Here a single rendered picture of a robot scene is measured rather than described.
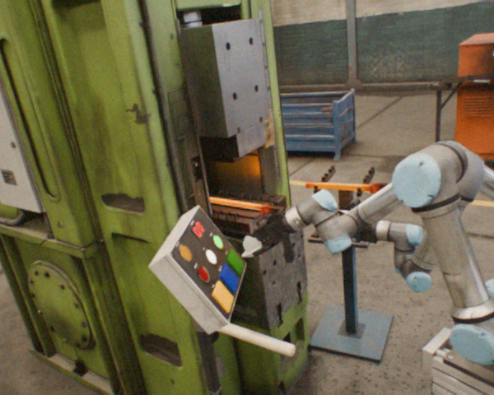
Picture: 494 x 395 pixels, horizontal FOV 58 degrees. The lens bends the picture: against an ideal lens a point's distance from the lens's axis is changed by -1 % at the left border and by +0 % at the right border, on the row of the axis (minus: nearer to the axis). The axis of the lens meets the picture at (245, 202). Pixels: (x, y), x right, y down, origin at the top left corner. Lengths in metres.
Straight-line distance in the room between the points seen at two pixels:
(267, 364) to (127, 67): 1.47
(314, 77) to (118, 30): 8.76
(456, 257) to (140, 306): 1.50
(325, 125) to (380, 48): 4.21
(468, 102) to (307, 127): 1.80
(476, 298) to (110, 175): 1.40
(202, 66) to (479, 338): 1.22
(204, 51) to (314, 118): 4.02
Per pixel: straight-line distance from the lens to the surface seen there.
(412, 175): 1.10
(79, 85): 1.89
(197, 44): 1.71
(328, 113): 5.54
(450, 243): 1.16
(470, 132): 5.20
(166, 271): 1.30
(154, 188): 1.67
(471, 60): 5.07
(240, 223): 1.90
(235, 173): 2.28
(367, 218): 1.44
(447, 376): 1.56
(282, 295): 2.12
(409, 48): 9.40
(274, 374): 2.28
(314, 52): 10.12
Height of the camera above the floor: 1.78
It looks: 23 degrees down
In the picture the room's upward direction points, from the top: 8 degrees counter-clockwise
